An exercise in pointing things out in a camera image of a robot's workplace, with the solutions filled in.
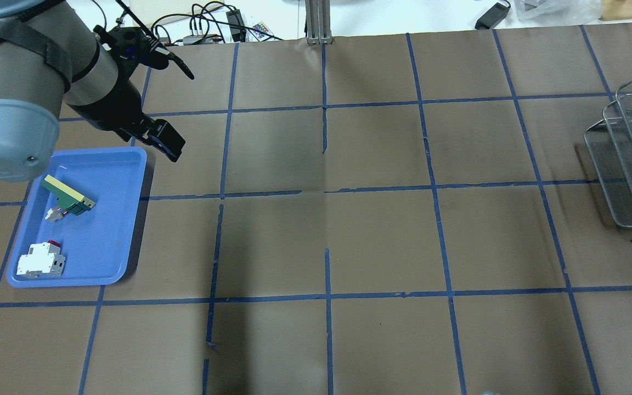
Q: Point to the black power adapter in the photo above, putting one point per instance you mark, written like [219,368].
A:
[493,16]

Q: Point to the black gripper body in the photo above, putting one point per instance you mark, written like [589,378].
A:
[111,108]

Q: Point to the clear plastic bag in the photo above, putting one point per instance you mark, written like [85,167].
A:
[559,12]

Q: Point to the aluminium frame post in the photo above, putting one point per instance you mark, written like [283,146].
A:
[318,22]

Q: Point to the white red circuit breaker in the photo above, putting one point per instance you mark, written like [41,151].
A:
[42,259]

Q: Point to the yellow green terminal block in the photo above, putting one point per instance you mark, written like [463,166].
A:
[68,200]

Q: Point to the wooden board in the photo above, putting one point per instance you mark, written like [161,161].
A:
[616,11]

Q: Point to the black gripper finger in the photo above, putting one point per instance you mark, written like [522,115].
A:
[165,138]

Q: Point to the blue plastic tray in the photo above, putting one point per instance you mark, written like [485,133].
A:
[96,244]

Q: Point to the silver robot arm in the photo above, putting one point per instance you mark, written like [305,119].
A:
[49,58]

